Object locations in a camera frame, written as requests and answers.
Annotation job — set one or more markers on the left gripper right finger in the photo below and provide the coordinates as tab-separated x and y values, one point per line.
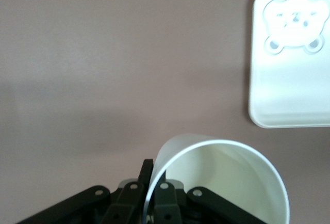
167	203

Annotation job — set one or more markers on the cream bear print tray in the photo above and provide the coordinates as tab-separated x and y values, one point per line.
288	89

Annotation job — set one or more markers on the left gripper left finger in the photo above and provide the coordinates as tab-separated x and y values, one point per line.
126	203

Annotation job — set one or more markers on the white plastic cup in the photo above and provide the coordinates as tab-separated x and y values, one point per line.
232	182

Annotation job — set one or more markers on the brown table mat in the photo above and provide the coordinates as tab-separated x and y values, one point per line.
103	66

